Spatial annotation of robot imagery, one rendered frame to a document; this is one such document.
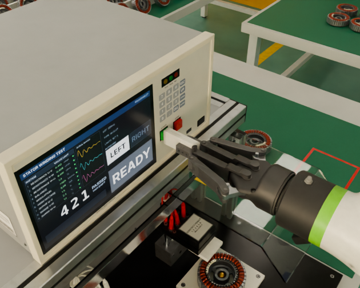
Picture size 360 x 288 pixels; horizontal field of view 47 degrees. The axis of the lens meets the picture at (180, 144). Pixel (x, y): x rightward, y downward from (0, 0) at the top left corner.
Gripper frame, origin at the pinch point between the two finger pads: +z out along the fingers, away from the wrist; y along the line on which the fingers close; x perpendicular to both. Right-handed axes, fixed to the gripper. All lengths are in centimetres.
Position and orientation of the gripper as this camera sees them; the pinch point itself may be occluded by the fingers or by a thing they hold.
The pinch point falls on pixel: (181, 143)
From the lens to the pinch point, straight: 72.2
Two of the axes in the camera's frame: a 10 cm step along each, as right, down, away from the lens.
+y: 6.1, -5.1, 6.0
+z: -7.9, -4.0, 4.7
